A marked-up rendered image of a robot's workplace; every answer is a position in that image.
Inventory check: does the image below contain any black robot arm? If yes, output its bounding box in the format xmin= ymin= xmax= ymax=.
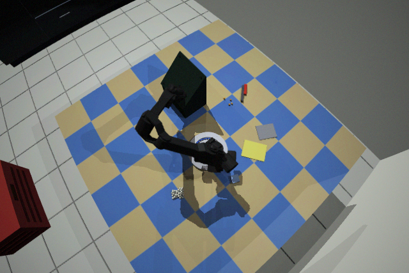
xmin=135 ymin=83 xmax=238 ymax=173

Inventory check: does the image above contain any white round bead board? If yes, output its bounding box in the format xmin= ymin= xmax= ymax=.
xmin=189 ymin=132 xmax=228 ymax=171

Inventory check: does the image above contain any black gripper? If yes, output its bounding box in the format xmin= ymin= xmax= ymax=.
xmin=228 ymin=150 xmax=236 ymax=160

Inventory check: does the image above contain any yellow flat rectangular pad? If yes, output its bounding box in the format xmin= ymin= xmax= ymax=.
xmin=241 ymin=140 xmax=267 ymax=161

